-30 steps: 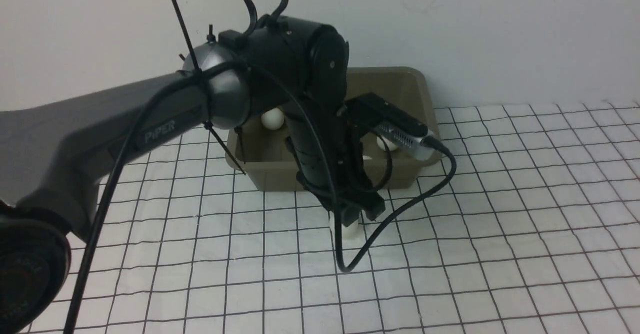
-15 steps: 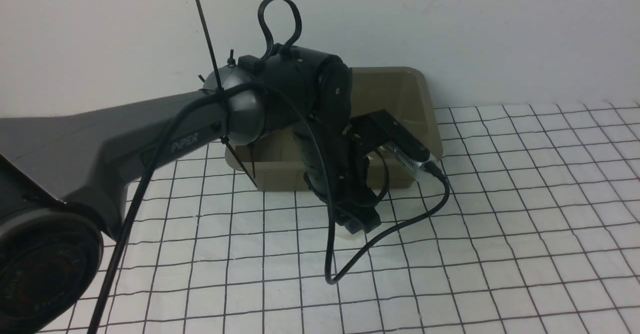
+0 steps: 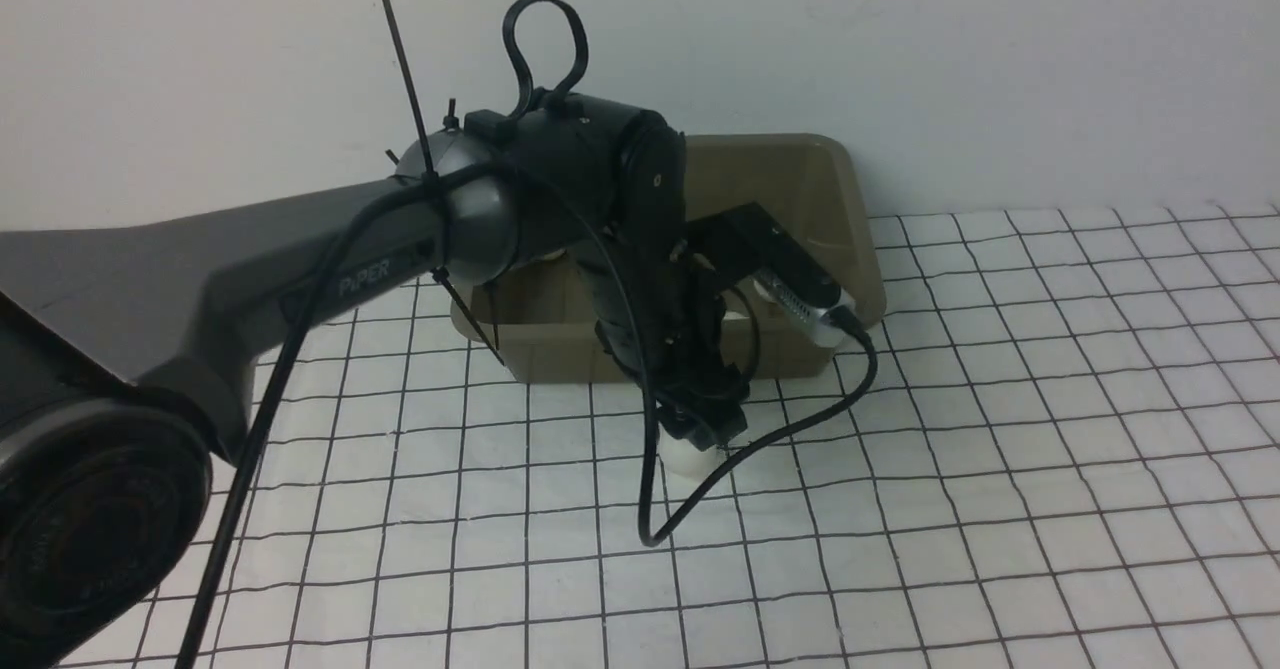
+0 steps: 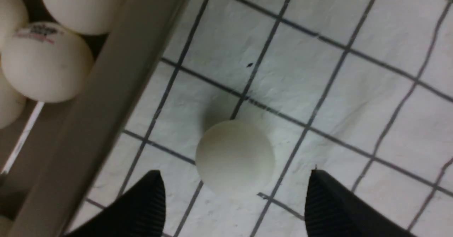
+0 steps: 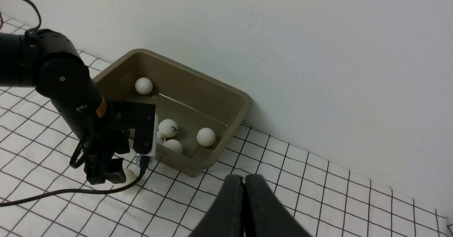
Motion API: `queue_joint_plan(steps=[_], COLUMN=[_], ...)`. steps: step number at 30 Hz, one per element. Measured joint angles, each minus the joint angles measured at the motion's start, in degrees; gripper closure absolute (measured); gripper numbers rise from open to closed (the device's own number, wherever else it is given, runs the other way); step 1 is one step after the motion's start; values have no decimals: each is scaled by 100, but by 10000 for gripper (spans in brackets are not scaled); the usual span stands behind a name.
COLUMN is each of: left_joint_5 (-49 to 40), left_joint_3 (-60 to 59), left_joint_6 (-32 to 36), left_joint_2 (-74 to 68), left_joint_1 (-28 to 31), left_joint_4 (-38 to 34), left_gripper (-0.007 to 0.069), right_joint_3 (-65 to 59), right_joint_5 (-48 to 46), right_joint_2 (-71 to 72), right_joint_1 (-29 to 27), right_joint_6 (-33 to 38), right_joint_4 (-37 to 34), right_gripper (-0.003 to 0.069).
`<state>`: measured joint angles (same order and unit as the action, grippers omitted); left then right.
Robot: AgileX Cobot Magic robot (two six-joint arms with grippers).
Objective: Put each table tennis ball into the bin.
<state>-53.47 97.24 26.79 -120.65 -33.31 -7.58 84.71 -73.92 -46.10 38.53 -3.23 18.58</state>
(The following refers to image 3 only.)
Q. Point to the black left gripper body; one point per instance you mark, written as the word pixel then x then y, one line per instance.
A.
pixel 663 315

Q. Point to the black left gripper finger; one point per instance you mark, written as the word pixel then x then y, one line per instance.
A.
pixel 717 426

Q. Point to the white ball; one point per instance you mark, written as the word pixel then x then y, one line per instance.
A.
pixel 684 460

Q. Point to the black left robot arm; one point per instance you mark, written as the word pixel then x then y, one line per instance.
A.
pixel 127 353

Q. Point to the olive green plastic bin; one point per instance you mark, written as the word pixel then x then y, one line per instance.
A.
pixel 541 314

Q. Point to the white black-grid tablecloth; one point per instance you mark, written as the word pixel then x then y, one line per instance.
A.
pixel 1069 460

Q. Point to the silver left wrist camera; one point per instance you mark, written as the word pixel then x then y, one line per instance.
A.
pixel 747 243

